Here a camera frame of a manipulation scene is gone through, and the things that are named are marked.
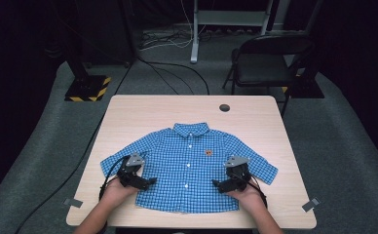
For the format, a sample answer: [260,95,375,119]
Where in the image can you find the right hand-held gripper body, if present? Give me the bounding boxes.
[224,156,251,192]

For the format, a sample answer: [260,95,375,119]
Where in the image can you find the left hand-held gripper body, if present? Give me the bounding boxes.
[116,152,146,191]

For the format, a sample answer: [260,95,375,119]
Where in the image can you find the blue checked shirt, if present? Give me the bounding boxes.
[99,122,280,215]

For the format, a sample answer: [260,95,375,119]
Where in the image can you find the person's right hand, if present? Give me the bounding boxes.
[226,184,265,214]

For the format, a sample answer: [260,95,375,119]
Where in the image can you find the person's left hand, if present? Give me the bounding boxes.
[102,178,139,207]

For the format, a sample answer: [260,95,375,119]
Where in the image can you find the grey tape piece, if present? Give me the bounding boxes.
[301,197,321,213]
[63,198,84,209]

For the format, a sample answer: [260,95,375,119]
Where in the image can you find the black stand with striped base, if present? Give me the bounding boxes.
[63,48,112,102]

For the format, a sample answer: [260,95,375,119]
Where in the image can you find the black folding chair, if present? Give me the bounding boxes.
[221,33,315,118]

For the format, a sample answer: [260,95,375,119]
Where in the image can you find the white metal stand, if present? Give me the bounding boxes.
[190,0,274,64]

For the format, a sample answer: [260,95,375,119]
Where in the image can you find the dark equipment cart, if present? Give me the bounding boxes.
[79,0,136,67]

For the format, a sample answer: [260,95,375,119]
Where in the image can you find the long power strip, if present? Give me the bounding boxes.
[203,28,266,36]

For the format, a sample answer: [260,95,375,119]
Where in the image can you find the right hand-held gripper black cable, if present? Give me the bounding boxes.
[242,175,269,209]

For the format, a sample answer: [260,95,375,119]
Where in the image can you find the hand-held gripper black cable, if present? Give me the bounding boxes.
[242,175,269,209]
[98,155,132,201]

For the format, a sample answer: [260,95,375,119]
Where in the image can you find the left hand-held gripper black cable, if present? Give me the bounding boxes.
[98,155,132,201]

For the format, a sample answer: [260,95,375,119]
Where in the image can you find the long black floor cable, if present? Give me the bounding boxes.
[15,61,136,234]

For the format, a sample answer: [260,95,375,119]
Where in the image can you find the black looping floor cables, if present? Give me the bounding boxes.
[137,58,210,96]

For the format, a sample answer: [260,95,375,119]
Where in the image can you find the bundle of white floor cables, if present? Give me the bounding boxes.
[139,28,210,52]

